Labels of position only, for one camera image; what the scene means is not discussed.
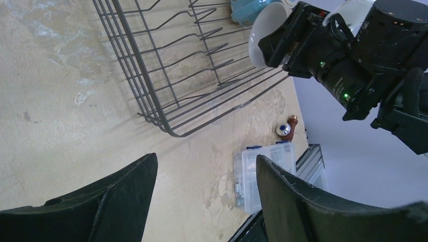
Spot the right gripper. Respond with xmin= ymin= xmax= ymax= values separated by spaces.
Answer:
xmin=257 ymin=2 xmax=335 ymax=79

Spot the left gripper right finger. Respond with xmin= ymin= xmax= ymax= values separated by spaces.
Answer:
xmin=256 ymin=155 xmax=427 ymax=241

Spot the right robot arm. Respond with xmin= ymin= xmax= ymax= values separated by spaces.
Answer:
xmin=258 ymin=1 xmax=427 ymax=154

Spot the black base frame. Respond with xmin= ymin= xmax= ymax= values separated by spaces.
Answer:
xmin=228 ymin=210 xmax=268 ymax=242

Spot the clear plastic screw box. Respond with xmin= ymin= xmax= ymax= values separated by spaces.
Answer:
xmin=233 ymin=141 xmax=296 ymax=214

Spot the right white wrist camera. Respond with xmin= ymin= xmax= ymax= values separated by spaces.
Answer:
xmin=322 ymin=0 xmax=375 ymax=36

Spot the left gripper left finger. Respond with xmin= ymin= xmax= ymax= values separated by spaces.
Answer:
xmin=1 ymin=153 xmax=158 ymax=241

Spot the aluminium rail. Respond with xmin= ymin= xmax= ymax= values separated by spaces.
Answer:
xmin=296 ymin=144 xmax=330 ymax=192

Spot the beige floral bowl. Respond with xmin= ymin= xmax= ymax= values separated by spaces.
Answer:
xmin=248 ymin=1 xmax=292 ymax=68

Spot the blue butterfly mug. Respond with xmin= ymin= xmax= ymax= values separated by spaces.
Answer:
xmin=230 ymin=0 xmax=284 ymax=27

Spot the black wire dish rack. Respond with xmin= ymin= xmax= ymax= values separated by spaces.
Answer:
xmin=93 ymin=1 xmax=287 ymax=138

